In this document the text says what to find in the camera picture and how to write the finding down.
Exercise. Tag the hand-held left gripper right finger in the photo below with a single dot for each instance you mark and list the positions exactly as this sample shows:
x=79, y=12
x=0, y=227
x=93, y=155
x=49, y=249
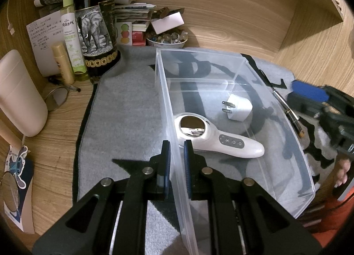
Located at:
x=188, y=172

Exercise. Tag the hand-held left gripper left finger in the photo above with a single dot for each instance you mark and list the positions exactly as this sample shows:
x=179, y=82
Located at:
x=166, y=172

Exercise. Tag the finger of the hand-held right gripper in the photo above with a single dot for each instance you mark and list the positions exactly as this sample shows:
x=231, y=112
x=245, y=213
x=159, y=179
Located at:
x=300, y=104
x=308, y=90

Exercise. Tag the black and gold pen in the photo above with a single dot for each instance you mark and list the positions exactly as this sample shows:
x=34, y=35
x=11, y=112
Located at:
x=287, y=108

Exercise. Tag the clear plastic storage box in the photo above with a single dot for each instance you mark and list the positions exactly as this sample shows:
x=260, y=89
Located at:
x=166, y=91

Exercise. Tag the person's right hand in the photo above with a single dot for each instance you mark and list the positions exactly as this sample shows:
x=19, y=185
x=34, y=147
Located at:
x=343, y=172

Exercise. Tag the white handheld massager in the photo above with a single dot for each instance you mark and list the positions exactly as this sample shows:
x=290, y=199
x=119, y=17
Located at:
x=237, y=145

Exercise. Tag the white plug adapter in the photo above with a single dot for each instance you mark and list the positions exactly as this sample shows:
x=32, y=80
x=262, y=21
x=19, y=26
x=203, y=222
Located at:
x=240, y=106

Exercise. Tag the grey printed mat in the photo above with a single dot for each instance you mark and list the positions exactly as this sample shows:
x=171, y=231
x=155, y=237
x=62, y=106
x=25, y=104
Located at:
x=124, y=111

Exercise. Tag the person's orange clothing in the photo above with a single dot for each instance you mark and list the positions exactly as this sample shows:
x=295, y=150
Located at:
x=334, y=213

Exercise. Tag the small round hand mirror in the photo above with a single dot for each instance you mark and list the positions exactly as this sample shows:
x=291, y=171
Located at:
x=56, y=100

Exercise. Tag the bowl of trinkets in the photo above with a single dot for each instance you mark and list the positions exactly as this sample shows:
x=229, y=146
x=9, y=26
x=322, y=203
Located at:
x=166, y=40

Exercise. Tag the small red box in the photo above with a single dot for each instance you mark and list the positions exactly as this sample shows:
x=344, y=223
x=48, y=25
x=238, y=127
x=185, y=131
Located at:
x=138, y=38

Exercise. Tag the card with coloured circles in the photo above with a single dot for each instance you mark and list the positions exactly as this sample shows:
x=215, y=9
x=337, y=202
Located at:
x=125, y=33

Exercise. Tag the gold tube bottle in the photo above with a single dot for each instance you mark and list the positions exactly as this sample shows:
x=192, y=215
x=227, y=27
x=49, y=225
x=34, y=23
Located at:
x=64, y=64

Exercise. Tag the white folded card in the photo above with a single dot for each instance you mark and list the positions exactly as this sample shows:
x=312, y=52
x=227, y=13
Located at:
x=167, y=22

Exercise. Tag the blue cartoon sticker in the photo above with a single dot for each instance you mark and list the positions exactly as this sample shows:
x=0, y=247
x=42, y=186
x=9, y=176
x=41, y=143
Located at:
x=16, y=165

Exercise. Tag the round mirror on card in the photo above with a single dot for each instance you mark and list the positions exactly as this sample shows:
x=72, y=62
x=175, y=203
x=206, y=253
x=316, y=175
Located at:
x=9, y=192

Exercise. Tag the green spray bottle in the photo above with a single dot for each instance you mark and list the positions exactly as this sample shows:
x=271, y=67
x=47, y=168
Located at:
x=72, y=39

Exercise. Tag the stack of papers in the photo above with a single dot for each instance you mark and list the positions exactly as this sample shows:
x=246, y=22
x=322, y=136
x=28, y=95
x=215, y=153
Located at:
x=132, y=12

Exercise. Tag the large beige bottle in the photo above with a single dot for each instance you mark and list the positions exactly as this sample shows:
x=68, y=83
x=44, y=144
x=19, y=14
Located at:
x=19, y=91

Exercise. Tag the dark bottle with elephant label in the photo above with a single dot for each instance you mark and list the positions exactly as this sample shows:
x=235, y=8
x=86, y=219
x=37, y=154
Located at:
x=94, y=16

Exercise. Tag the handwritten paper note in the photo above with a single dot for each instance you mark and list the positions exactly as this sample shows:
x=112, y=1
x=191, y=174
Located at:
x=41, y=39

